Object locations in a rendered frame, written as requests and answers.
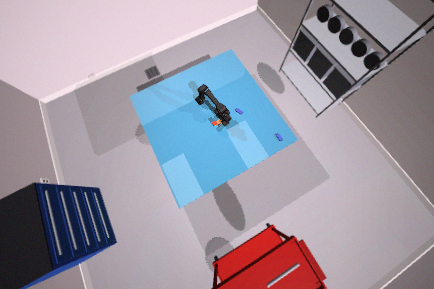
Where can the orange bar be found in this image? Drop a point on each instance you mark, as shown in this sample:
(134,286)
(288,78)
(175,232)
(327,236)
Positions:
(214,123)

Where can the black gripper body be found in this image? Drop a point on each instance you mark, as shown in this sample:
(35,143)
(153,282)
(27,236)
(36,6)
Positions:
(221,118)

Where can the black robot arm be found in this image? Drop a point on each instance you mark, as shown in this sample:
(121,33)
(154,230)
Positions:
(222,109)

